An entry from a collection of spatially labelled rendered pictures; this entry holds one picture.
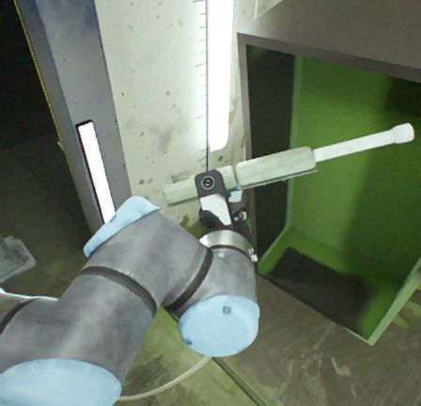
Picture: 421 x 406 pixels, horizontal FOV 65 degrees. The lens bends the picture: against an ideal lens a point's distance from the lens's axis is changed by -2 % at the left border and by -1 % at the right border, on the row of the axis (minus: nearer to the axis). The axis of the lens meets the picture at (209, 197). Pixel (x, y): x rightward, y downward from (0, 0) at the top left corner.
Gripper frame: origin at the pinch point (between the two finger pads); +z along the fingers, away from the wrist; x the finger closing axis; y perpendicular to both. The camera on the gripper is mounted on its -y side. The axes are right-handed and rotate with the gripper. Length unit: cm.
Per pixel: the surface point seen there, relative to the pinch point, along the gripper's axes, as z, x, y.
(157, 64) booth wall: 74, -21, -30
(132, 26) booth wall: 64, -22, -44
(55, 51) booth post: 43, -43, -43
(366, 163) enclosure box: 57, 45, 27
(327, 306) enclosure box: 57, 18, 92
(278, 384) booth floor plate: 51, -15, 129
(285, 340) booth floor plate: 73, -8, 125
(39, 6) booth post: 39, -39, -55
